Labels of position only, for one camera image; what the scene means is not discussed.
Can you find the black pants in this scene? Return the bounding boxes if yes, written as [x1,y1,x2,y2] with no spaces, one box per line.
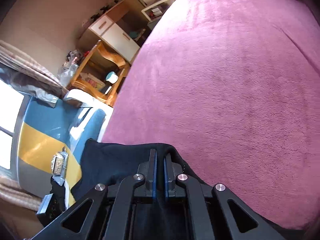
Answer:
[71,139,305,239]

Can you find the light blue container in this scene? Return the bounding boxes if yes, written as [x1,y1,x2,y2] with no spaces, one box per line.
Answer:
[105,72,119,84]

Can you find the wooden shelf stand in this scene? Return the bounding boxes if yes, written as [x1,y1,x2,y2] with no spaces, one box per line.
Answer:
[67,40,130,107]

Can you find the blue yellow mat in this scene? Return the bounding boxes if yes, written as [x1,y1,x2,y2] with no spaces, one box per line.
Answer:
[17,98,113,207]

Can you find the pink bed sheet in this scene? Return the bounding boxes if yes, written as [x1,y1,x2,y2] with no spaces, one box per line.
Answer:
[102,0,319,229]

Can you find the white wooden cabinet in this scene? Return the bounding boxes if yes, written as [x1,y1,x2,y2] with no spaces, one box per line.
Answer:
[76,0,148,63]

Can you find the white bedside table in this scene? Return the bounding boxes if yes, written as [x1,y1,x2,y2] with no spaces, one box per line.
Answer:
[141,0,176,22]

